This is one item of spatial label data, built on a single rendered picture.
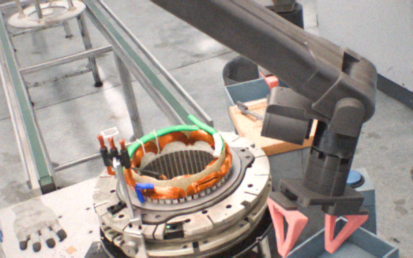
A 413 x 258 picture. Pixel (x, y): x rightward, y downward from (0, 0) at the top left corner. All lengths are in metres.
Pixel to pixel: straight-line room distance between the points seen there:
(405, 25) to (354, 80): 2.60
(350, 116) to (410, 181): 2.20
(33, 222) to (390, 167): 1.86
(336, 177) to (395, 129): 2.51
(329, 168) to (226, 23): 0.24
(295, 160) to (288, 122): 0.45
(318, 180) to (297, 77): 0.15
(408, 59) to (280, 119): 2.61
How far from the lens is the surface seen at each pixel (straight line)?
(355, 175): 1.13
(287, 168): 1.25
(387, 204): 2.79
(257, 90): 1.48
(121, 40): 2.81
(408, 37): 3.33
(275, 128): 0.80
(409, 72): 3.40
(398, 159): 3.08
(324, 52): 0.74
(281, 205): 0.81
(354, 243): 1.01
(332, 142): 0.80
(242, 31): 0.71
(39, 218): 1.64
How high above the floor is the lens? 1.69
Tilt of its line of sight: 29 degrees down
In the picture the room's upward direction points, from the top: 10 degrees counter-clockwise
